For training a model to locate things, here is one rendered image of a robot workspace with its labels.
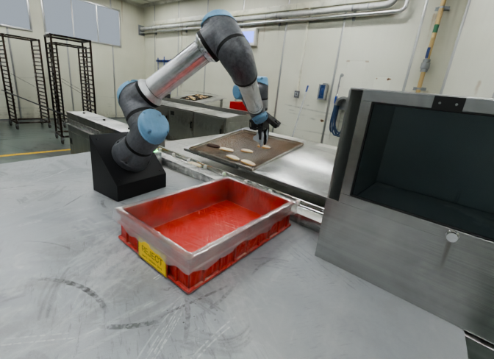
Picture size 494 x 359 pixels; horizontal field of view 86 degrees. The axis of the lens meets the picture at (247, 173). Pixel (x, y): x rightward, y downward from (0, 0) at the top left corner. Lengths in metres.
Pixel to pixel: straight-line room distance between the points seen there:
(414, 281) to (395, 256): 0.07
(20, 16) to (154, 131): 7.39
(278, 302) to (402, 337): 0.26
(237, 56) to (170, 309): 0.74
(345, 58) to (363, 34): 0.40
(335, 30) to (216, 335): 4.93
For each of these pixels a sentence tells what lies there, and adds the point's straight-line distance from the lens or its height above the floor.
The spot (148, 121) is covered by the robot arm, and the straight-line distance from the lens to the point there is 1.02.
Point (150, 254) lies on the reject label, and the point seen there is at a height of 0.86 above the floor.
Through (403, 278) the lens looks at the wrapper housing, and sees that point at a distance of 0.79.
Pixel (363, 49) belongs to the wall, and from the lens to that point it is 4.93.
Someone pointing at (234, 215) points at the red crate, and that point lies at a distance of 0.99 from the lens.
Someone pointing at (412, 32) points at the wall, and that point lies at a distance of 4.81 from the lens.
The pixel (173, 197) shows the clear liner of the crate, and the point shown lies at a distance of 0.91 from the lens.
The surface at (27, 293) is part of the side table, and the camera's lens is 0.77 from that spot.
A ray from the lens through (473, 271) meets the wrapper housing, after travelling 0.76.
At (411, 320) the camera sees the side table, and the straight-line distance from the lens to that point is 0.77.
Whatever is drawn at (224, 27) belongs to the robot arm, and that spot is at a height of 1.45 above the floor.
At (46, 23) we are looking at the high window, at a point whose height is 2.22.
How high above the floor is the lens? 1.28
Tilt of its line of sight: 18 degrees down
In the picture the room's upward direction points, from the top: 6 degrees clockwise
